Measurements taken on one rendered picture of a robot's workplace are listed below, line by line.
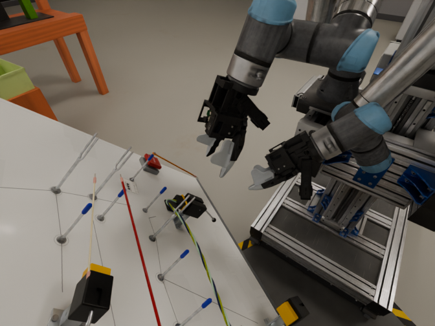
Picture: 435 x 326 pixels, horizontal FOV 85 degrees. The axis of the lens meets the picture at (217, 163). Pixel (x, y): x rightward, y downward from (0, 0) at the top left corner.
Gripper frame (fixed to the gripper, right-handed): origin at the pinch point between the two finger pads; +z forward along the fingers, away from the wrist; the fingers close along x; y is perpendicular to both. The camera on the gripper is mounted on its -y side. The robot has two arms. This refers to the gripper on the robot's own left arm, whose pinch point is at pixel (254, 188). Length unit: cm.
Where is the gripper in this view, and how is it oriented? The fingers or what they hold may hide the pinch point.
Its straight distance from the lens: 68.9
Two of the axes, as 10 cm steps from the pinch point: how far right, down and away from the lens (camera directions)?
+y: -5.5, -8.3, -0.7
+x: -3.4, 3.0, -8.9
